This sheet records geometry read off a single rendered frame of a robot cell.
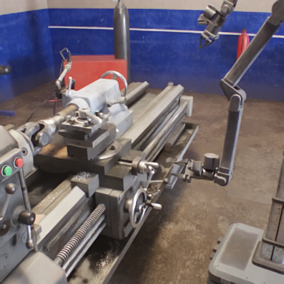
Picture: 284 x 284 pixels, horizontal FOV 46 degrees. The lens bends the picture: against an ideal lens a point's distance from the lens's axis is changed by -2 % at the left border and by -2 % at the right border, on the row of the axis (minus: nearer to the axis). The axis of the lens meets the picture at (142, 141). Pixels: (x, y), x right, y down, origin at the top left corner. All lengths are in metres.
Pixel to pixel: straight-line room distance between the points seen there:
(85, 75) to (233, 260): 3.35
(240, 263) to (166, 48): 4.37
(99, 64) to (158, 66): 1.60
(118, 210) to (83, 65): 3.23
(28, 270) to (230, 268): 1.20
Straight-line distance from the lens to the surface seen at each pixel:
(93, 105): 1.98
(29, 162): 1.48
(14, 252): 1.31
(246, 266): 2.15
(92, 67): 4.71
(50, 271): 1.36
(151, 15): 5.92
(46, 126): 1.67
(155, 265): 2.45
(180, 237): 2.67
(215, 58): 5.74
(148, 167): 1.75
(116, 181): 1.71
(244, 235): 2.35
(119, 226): 1.80
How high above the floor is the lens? 1.75
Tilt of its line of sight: 25 degrees down
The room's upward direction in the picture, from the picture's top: 1 degrees counter-clockwise
